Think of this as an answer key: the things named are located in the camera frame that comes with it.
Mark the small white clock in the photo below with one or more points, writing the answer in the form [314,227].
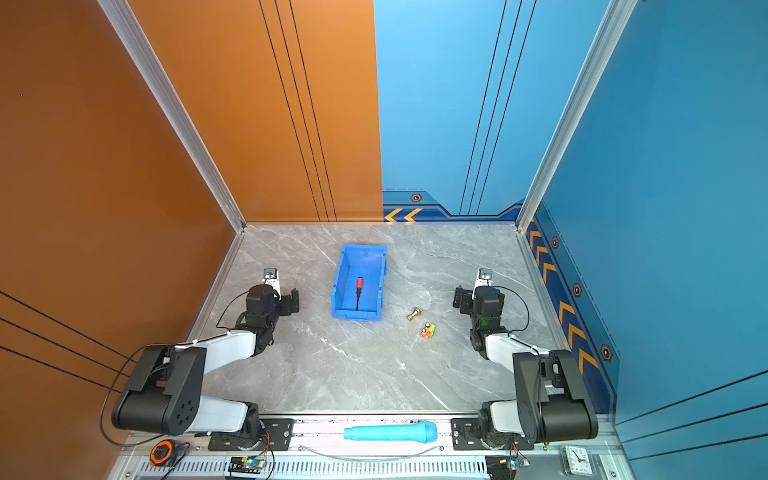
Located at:
[577,461]

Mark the red handled screwdriver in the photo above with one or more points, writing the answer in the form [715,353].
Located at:
[359,288]

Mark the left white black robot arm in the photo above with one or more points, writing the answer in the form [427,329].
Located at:
[163,394]

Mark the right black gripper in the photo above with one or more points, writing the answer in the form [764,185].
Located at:
[467,296]

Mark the small board with wires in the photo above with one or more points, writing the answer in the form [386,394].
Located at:
[504,467]

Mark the small colourful toy piece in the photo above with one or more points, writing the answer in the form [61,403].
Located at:
[428,330]

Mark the brass fitting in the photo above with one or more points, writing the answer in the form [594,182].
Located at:
[416,312]

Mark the green circuit board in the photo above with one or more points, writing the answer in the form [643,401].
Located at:
[246,466]

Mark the orange black tape measure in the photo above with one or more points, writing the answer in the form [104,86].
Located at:
[164,454]

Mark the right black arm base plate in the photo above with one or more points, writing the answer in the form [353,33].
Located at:
[467,434]

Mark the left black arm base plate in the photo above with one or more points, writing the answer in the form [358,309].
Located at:
[272,433]

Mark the light blue plastic cylinder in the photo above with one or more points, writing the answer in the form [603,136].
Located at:
[420,432]

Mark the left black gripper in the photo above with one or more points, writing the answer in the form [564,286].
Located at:
[285,302]

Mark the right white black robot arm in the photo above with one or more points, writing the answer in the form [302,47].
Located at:
[551,401]

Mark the blue plastic bin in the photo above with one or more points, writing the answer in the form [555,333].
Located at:
[356,261]

